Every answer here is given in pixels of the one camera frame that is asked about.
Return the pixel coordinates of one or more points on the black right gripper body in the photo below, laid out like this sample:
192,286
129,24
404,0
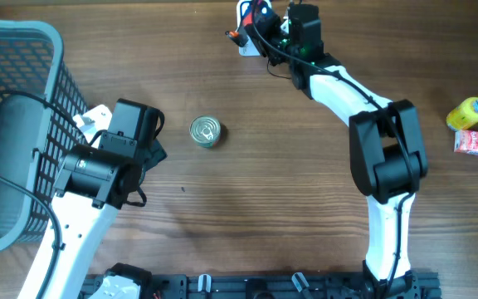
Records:
272,42

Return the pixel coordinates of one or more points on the white barcode scanner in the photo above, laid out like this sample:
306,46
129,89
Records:
249,45

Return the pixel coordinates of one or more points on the tin can with pull tab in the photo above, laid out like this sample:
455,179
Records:
205,131

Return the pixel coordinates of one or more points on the grey plastic mesh basket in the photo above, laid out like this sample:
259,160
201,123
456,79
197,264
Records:
38,98

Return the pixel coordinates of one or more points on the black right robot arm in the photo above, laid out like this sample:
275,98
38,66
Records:
387,156

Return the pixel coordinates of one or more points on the yellow candy jar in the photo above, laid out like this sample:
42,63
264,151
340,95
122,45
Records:
464,116

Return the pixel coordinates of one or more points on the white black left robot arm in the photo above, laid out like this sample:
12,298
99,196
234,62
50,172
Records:
92,185

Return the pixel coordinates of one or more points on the red black snack packet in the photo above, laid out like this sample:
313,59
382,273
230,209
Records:
244,18

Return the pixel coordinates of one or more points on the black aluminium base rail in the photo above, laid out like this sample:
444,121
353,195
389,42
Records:
125,281

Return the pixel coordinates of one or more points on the red white juice carton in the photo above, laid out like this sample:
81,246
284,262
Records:
466,142

